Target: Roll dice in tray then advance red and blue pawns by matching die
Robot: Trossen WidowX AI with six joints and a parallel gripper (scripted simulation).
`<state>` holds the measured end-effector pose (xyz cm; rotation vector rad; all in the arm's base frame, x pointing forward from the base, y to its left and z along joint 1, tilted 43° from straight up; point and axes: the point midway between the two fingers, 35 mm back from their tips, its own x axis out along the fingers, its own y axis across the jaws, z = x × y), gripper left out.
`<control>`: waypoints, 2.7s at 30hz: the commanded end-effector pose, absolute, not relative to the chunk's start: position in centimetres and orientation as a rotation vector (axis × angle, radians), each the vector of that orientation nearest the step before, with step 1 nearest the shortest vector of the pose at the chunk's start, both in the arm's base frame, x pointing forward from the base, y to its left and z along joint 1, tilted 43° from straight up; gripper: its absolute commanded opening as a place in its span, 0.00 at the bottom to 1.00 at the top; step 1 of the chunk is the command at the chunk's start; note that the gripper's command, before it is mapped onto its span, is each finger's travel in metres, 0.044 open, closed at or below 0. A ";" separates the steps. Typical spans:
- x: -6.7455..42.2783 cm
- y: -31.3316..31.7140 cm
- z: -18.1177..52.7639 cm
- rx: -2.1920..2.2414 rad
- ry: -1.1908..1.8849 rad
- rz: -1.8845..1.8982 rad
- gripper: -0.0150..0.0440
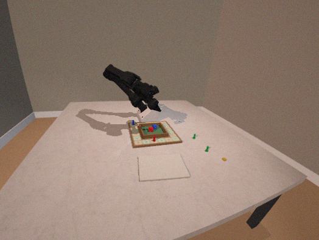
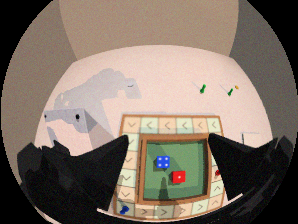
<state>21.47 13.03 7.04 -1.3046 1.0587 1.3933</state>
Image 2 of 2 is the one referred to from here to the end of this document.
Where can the red die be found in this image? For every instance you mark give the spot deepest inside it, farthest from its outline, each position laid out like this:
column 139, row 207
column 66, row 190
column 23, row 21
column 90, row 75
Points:
column 178, row 177

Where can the blue pawn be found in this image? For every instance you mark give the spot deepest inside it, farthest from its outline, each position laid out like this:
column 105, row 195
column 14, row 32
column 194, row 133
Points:
column 124, row 209

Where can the blue die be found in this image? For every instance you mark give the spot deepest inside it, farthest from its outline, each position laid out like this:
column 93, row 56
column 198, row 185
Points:
column 163, row 161

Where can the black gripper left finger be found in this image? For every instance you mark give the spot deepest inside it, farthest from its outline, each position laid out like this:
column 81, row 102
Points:
column 95, row 172

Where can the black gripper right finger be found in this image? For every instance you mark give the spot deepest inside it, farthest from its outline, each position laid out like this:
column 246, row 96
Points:
column 237, row 162

